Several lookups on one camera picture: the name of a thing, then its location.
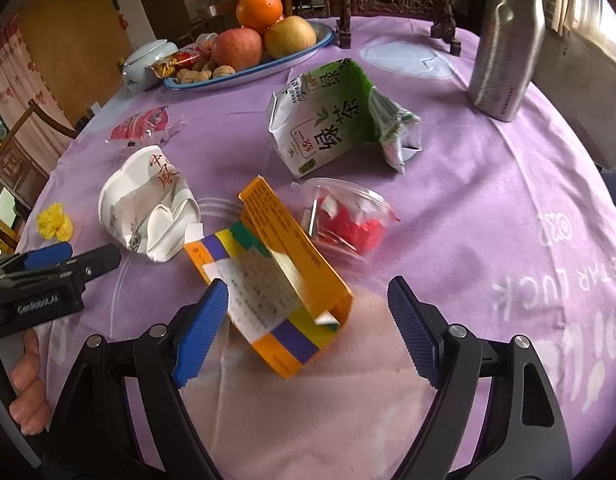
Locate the small white jelly cup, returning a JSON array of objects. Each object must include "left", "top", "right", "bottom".
[{"left": 194, "top": 32, "right": 219, "bottom": 58}]

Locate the person's left hand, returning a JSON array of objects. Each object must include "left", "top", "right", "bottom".
[{"left": 9, "top": 332, "right": 51, "bottom": 436}]

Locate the yellow pear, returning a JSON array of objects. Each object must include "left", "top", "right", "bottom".
[{"left": 264, "top": 16, "right": 317, "bottom": 60}]

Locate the yellow wrapper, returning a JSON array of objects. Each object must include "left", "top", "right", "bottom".
[{"left": 35, "top": 202, "right": 74, "bottom": 242}]

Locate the metal bottle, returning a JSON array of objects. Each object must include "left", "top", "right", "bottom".
[{"left": 468, "top": 0, "right": 546, "bottom": 122}]

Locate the red clear plastic wrapper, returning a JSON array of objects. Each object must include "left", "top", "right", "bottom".
[{"left": 105, "top": 106, "right": 187, "bottom": 150}]

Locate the pile of walnuts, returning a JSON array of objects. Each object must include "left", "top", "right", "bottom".
[{"left": 175, "top": 60, "right": 237, "bottom": 86}]

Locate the brown wooden door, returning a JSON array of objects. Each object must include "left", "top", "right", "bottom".
[{"left": 15, "top": 0, "right": 134, "bottom": 126}]

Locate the green tea packet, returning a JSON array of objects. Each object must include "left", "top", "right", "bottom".
[{"left": 266, "top": 57, "right": 423, "bottom": 180}]

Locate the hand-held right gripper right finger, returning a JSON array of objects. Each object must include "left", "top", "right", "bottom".
[{"left": 387, "top": 276, "right": 573, "bottom": 480}]

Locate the carved wooden stand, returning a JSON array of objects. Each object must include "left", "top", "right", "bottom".
[{"left": 320, "top": 0, "right": 466, "bottom": 57}]

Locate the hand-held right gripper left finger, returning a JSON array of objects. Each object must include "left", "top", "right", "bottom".
[{"left": 44, "top": 278, "right": 229, "bottom": 480}]

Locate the white printed leaflet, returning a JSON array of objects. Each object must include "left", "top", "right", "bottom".
[{"left": 208, "top": 255, "right": 301, "bottom": 343}]

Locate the red yellow snack packet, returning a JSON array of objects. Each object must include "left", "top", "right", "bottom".
[{"left": 147, "top": 50, "right": 203, "bottom": 80}]

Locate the crushed white paper cup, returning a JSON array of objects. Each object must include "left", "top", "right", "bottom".
[{"left": 98, "top": 145, "right": 203, "bottom": 263}]

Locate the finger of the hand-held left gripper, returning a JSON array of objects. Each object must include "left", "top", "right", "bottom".
[
  {"left": 63, "top": 243, "right": 123, "bottom": 281},
  {"left": 20, "top": 241, "right": 74, "bottom": 270}
]

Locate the pink printed curtain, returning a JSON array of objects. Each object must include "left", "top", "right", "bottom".
[{"left": 0, "top": 20, "right": 76, "bottom": 161}]

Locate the clear plastic container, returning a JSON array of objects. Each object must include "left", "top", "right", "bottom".
[{"left": 292, "top": 177, "right": 401, "bottom": 263}]

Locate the orange cardboard box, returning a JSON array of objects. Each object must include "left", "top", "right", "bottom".
[{"left": 183, "top": 175, "right": 355, "bottom": 380}]

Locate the red apple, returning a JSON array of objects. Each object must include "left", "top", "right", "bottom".
[{"left": 211, "top": 28, "right": 265, "bottom": 72}]

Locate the wooden chair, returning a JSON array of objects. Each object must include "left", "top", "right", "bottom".
[{"left": 0, "top": 99, "right": 79, "bottom": 211}]

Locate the orange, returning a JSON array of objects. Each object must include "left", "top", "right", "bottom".
[{"left": 236, "top": 0, "right": 283, "bottom": 31}]

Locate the blue-rimmed oval plate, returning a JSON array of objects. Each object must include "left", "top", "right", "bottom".
[{"left": 163, "top": 21, "right": 337, "bottom": 92}]

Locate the white lidded bowl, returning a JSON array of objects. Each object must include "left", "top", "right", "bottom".
[{"left": 120, "top": 39, "right": 177, "bottom": 92}]

